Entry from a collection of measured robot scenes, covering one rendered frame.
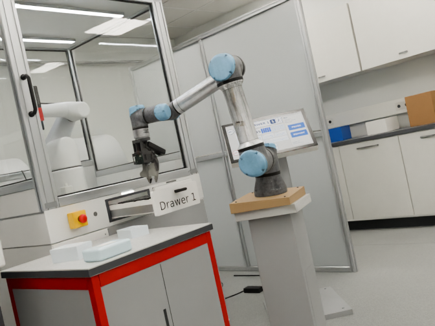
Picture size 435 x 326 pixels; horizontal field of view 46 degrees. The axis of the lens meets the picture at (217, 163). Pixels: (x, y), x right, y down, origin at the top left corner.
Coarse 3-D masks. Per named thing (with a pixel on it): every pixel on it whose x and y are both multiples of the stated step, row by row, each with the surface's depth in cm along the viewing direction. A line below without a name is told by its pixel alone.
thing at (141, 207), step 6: (114, 204) 249; (120, 204) 239; (126, 204) 237; (132, 204) 234; (138, 204) 232; (144, 204) 229; (150, 204) 226; (114, 210) 243; (120, 210) 240; (126, 210) 237; (132, 210) 234; (138, 210) 232; (144, 210) 229; (150, 210) 227; (114, 216) 243; (120, 216) 241; (126, 216) 238
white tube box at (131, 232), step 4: (124, 228) 222; (128, 228) 219; (132, 228) 217; (136, 228) 212; (140, 228) 213; (144, 228) 214; (120, 232) 217; (124, 232) 214; (128, 232) 212; (132, 232) 210; (136, 232) 212; (140, 232) 213; (144, 232) 214; (148, 232) 215; (120, 236) 218; (124, 236) 215; (128, 236) 212; (132, 236) 210; (136, 236) 211
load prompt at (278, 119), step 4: (280, 116) 312; (264, 120) 311; (268, 120) 311; (272, 120) 310; (276, 120) 310; (280, 120) 310; (256, 124) 310; (260, 124) 310; (264, 124) 309; (268, 124) 309; (272, 124) 309
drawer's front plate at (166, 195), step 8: (184, 184) 238; (192, 184) 242; (152, 192) 222; (160, 192) 225; (168, 192) 229; (184, 192) 237; (192, 192) 241; (152, 200) 222; (160, 200) 224; (168, 200) 228; (176, 200) 232; (192, 200) 240; (160, 208) 224; (168, 208) 228; (176, 208) 231
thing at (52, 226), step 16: (192, 176) 292; (144, 192) 266; (64, 208) 226; (80, 208) 232; (96, 208) 239; (0, 224) 244; (16, 224) 235; (32, 224) 226; (48, 224) 219; (64, 224) 225; (96, 224) 238; (112, 224) 244; (16, 240) 237; (32, 240) 228; (48, 240) 220
